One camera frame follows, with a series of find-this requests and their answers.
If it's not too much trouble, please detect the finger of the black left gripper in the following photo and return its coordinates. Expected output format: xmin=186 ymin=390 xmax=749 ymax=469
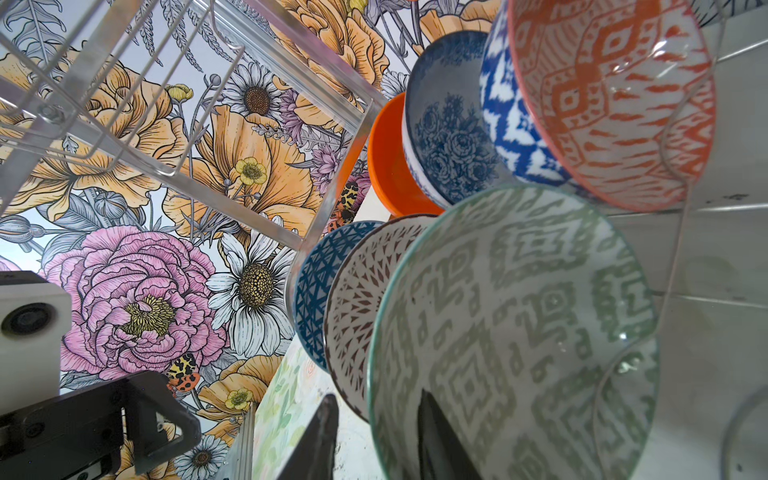
xmin=1 ymin=371 xmax=202 ymax=479

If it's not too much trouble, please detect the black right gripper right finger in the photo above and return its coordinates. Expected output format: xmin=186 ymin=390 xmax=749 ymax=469
xmin=418 ymin=390 xmax=480 ymax=479

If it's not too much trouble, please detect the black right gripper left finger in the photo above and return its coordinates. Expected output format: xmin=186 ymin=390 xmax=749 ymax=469
xmin=278 ymin=394 xmax=339 ymax=480

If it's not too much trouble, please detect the white brown lattice bowl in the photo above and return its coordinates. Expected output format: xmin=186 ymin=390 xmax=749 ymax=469
xmin=324 ymin=214 xmax=437 ymax=422

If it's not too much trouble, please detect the green patterned bowl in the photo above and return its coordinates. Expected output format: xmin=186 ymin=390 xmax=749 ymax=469
xmin=367 ymin=184 xmax=660 ymax=479

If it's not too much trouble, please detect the teal triangle patterned bowl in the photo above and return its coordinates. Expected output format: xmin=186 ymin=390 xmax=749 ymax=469
xmin=292 ymin=220 xmax=383 ymax=372

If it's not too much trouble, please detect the plain orange bowl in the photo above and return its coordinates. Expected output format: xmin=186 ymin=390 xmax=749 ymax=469
xmin=368 ymin=93 xmax=443 ymax=218

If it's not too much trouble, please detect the blue floral bowl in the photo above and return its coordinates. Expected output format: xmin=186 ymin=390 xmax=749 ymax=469
xmin=401 ymin=30 xmax=514 ymax=210

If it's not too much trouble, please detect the steel two-tier dish rack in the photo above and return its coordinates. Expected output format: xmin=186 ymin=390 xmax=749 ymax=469
xmin=0 ymin=0 xmax=768 ymax=480

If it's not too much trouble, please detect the dark blue dotted bowl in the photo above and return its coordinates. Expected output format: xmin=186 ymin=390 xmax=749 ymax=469
xmin=479 ymin=1 xmax=591 ymax=198

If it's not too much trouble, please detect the orange patterned bowl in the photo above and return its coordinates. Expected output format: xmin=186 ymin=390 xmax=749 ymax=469
xmin=507 ymin=1 xmax=716 ymax=212

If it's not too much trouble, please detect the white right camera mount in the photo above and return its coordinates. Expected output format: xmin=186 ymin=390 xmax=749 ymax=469
xmin=1 ymin=271 xmax=72 ymax=415

